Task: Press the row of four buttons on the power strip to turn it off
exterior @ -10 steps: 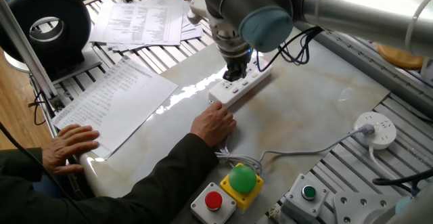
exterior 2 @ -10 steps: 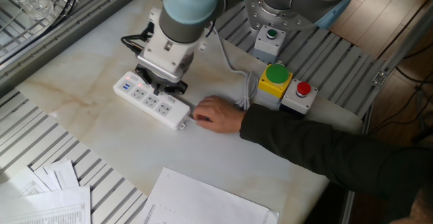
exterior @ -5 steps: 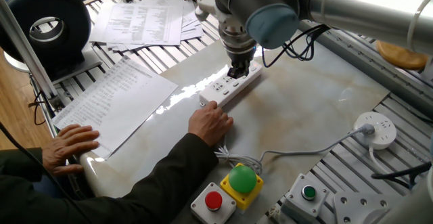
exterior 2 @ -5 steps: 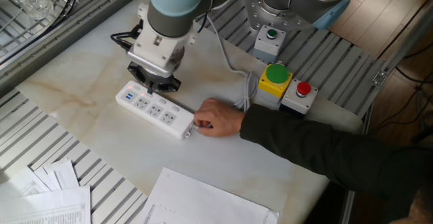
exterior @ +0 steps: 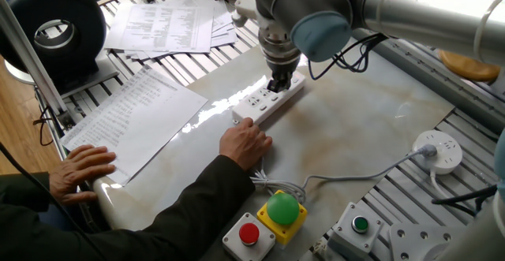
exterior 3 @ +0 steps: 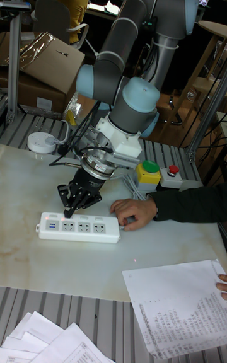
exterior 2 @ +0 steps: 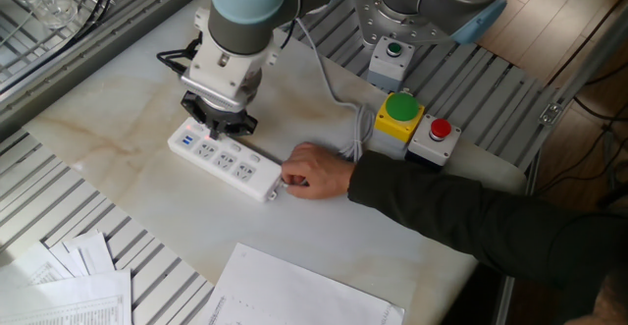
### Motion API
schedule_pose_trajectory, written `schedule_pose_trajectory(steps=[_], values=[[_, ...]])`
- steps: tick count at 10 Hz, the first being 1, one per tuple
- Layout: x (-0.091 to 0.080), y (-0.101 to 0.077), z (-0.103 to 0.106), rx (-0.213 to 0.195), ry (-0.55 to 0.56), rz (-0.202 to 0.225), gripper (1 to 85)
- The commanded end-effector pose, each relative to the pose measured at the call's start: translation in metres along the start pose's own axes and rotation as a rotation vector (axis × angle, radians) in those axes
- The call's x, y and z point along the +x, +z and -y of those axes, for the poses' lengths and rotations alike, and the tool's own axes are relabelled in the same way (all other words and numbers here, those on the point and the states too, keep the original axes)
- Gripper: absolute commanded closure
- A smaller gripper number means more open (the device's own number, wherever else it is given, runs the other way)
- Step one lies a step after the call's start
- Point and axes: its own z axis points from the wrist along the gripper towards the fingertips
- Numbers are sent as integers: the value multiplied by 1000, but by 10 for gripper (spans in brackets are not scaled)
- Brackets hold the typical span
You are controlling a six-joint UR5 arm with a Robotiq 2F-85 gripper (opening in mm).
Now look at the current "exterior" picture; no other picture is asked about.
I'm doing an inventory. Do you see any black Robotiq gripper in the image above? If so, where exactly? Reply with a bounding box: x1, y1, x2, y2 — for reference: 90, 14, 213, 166
267, 58, 295, 94

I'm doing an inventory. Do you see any white four-switch power strip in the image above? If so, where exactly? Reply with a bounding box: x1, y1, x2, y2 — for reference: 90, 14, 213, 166
231, 70, 307, 126

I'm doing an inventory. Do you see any grey power strip cable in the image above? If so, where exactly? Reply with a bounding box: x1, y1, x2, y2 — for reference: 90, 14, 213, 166
250, 143, 438, 205

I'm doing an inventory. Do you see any left forearm dark sleeve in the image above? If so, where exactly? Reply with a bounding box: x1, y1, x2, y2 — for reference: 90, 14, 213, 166
0, 171, 56, 218

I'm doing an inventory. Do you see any right forearm dark sleeve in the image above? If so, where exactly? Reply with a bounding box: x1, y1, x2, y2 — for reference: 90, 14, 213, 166
74, 154, 256, 261

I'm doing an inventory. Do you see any person's right hand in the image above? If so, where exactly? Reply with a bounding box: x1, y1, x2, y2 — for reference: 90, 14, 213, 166
219, 117, 273, 172

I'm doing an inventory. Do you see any person's left hand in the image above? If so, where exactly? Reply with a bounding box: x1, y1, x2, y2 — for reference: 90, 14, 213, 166
48, 144, 118, 207

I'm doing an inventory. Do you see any white paper sheet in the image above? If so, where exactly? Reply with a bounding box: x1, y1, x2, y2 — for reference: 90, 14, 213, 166
211, 12, 240, 49
173, 0, 234, 32

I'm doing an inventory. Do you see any white marble slab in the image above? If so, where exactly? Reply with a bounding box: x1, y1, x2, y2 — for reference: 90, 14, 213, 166
92, 43, 457, 261

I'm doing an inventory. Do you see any yellow box green mushroom button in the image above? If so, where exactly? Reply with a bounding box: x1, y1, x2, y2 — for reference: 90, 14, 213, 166
256, 189, 309, 247

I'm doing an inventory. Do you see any printed table paper sheet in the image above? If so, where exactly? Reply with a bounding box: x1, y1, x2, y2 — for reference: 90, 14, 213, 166
118, 3, 215, 54

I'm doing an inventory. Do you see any large handwritten paper sheet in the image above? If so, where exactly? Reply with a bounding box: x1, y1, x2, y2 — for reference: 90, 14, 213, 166
59, 65, 209, 187

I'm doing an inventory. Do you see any grey box red button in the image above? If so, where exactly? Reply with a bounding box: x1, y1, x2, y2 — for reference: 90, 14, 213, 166
222, 212, 277, 261

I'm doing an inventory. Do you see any grey box small green button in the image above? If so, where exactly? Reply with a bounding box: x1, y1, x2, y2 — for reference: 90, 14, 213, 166
327, 201, 386, 261

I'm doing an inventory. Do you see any round white socket hub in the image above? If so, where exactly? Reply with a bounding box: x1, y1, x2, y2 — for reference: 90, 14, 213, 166
412, 129, 463, 176

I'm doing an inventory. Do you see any round wooden disc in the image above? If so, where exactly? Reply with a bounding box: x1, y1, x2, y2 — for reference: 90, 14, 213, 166
438, 49, 502, 83

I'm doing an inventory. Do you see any black round blower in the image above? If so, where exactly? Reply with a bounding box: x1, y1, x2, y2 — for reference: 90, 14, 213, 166
0, 0, 119, 96

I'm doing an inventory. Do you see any person's torso dark jacket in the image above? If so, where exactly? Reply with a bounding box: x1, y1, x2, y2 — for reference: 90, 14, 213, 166
0, 201, 103, 261

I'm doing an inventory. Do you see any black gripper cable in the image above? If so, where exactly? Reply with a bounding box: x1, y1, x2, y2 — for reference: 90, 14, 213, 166
307, 32, 390, 81

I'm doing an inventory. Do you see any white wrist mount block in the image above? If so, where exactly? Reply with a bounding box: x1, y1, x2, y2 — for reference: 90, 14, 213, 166
232, 0, 262, 28

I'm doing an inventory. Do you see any grey aluminium rail beam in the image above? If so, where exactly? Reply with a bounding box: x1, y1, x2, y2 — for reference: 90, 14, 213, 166
350, 28, 505, 134

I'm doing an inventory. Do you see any white socket hub cable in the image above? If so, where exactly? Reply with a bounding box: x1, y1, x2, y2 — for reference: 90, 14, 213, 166
428, 170, 455, 201

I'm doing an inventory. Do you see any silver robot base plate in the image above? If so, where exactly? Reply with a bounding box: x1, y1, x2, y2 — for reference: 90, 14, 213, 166
388, 223, 466, 261

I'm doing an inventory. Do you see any black base cable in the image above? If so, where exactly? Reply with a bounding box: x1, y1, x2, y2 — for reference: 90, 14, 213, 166
430, 185, 499, 217

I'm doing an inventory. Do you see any thin black cable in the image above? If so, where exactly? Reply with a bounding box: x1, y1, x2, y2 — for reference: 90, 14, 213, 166
32, 106, 54, 147

